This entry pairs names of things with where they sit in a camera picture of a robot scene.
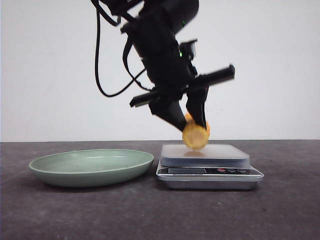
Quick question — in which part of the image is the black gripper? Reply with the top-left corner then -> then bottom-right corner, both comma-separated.
120,12 -> 235,132

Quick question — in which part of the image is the yellow corn cob piece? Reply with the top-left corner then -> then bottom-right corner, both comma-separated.
182,112 -> 211,150

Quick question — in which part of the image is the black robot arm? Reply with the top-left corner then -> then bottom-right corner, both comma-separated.
93,0 -> 235,131

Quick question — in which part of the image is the silver digital kitchen scale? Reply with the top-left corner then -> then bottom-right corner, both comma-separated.
156,143 -> 264,190

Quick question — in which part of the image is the green shallow plate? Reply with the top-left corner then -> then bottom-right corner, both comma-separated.
28,149 -> 154,188

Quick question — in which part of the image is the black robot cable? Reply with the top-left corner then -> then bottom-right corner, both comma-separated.
90,0 -> 155,98

